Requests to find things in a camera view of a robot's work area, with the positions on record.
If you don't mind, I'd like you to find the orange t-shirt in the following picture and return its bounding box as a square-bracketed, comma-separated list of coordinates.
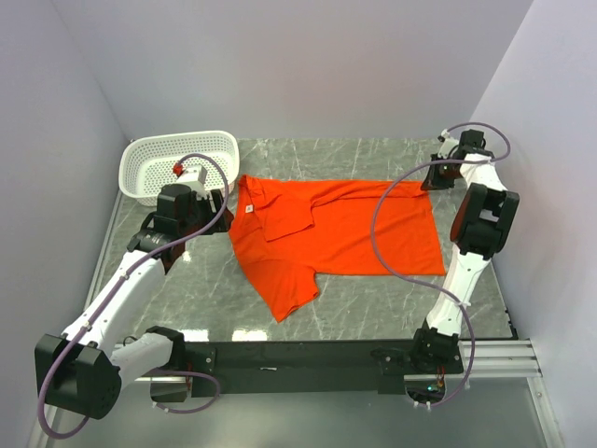
[229, 175, 445, 322]

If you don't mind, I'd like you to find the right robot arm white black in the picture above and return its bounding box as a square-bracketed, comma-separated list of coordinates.
[409, 130, 520, 373]

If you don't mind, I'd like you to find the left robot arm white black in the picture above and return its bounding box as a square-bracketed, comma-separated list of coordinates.
[35, 183, 232, 419]

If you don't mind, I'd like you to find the white perforated plastic basket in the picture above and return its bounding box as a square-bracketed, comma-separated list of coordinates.
[118, 131, 240, 207]

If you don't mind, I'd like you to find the black base crossbar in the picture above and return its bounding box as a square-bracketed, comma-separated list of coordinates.
[130, 339, 465, 403]

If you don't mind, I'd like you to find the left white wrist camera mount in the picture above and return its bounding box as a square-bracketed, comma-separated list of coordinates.
[174, 165, 207, 197]

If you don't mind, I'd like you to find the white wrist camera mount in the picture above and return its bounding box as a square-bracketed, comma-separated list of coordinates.
[437, 130, 459, 159]
[174, 165, 207, 197]

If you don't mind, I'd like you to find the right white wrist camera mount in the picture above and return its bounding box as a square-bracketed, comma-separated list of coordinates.
[437, 130, 459, 159]

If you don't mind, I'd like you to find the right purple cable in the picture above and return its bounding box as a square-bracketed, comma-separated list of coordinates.
[373, 121, 512, 408]

